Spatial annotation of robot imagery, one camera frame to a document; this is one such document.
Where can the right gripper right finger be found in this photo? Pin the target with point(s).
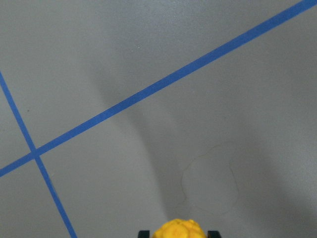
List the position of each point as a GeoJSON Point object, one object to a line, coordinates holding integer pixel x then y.
{"type": "Point", "coordinates": [213, 234]}

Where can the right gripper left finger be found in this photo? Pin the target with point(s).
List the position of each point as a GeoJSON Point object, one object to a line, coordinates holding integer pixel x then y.
{"type": "Point", "coordinates": [144, 234]}

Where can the yellow toy corn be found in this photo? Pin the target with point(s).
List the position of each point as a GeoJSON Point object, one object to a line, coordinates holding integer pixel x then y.
{"type": "Point", "coordinates": [178, 228]}

